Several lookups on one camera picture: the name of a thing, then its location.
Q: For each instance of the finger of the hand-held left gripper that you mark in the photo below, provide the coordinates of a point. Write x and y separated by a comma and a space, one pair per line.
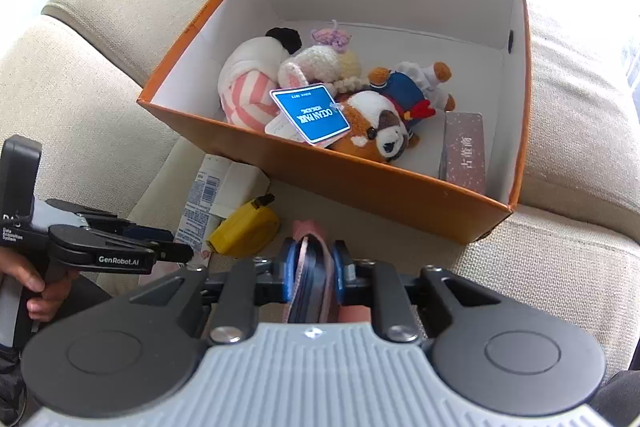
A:
145, 234
120, 252

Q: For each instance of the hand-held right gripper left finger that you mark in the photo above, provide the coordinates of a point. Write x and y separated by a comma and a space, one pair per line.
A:
289, 268

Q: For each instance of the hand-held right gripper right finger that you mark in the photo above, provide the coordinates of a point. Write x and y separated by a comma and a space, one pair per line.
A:
342, 268

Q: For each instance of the pink zip case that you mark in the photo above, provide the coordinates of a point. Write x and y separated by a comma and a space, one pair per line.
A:
310, 277

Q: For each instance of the white barcode packet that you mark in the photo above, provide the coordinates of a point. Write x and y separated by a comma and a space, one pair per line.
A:
195, 217

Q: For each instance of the yellow tape measure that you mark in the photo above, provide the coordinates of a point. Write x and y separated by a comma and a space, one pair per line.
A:
245, 227

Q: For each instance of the orange cardboard box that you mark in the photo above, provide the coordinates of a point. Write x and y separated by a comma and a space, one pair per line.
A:
350, 187

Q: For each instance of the red panda sailor plush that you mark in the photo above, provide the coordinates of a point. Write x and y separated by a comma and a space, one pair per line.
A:
380, 122

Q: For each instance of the maroon rectangular box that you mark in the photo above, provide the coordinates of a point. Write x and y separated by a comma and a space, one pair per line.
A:
465, 152

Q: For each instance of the white plush pink striped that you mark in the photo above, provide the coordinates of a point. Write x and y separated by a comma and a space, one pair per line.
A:
250, 62

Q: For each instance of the white crochet bunny plush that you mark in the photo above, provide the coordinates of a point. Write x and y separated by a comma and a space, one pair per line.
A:
325, 59

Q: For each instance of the person's left hand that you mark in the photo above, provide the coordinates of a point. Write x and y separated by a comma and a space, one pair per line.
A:
47, 302

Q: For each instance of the beige sofa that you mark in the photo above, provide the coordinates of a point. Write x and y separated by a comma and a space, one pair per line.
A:
575, 82

